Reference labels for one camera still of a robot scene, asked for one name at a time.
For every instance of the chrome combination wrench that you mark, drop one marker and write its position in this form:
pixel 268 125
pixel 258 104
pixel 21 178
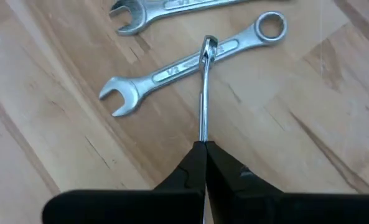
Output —
pixel 171 71
pixel 204 109
pixel 147 12

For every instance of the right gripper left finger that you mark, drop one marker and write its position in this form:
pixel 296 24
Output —
pixel 125 208

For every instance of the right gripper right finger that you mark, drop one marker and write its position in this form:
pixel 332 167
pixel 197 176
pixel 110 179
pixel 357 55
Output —
pixel 296 210

